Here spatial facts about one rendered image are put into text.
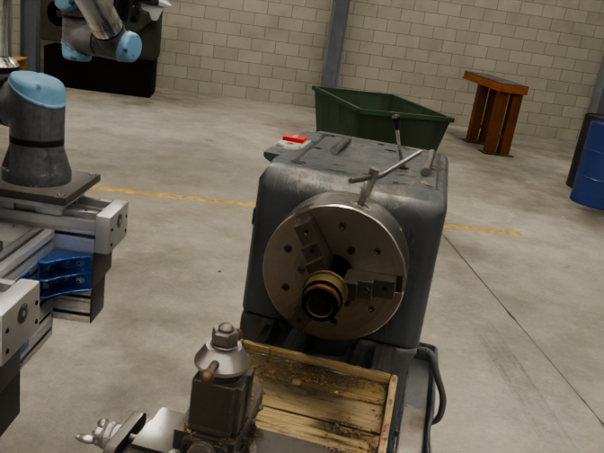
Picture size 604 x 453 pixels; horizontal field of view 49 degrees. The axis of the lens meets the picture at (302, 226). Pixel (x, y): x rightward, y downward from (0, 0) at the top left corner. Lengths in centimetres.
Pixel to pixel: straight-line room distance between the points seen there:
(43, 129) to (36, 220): 20
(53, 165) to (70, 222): 13
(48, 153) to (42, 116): 8
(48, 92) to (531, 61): 1126
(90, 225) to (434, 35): 1052
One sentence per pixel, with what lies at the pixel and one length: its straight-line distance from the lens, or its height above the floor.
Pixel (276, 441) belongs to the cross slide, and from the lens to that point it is 109.
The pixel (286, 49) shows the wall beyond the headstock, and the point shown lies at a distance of 1137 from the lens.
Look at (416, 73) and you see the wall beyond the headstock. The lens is 1176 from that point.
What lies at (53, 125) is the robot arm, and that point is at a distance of 156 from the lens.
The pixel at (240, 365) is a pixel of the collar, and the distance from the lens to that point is 95.
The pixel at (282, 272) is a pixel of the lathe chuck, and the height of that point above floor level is 106.
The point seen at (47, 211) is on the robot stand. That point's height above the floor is 111.
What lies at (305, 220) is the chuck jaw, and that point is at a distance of 139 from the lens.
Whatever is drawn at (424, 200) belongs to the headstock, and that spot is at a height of 124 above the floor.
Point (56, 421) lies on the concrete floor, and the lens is 279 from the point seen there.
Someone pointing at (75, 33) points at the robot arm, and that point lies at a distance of 182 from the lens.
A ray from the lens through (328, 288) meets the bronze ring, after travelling 129.
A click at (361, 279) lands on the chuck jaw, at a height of 110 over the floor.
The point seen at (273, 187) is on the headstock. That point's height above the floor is 120.
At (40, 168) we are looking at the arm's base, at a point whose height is 120.
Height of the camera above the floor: 162
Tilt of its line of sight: 18 degrees down
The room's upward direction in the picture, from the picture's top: 8 degrees clockwise
